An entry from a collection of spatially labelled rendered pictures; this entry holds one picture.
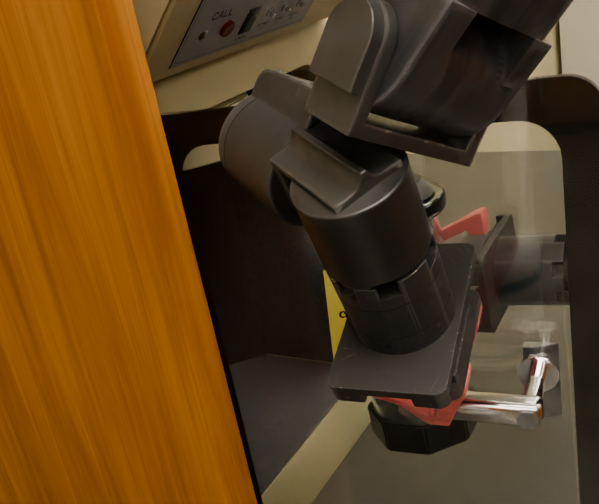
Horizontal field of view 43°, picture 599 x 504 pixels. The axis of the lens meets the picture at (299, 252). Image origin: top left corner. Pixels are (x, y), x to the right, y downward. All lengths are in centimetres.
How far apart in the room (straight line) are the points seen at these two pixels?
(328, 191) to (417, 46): 8
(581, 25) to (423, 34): 330
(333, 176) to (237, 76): 34
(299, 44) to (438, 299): 43
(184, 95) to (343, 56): 31
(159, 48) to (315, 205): 22
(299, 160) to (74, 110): 15
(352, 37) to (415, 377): 17
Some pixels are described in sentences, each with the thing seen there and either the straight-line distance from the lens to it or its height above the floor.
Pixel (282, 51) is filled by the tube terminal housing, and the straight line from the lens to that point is 74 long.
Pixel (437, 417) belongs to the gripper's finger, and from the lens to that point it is 49.
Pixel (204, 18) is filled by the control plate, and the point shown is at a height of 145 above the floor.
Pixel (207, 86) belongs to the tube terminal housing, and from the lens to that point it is 65.
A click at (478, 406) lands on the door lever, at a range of 49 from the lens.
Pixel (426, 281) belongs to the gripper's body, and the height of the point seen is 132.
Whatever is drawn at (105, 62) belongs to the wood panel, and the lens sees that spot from 44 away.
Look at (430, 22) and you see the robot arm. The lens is 32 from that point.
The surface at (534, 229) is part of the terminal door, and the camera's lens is 48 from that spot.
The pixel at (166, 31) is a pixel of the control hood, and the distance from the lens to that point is 52.
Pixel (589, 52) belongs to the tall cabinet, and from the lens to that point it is 363.
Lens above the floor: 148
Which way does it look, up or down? 22 degrees down
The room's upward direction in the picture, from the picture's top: 11 degrees counter-clockwise
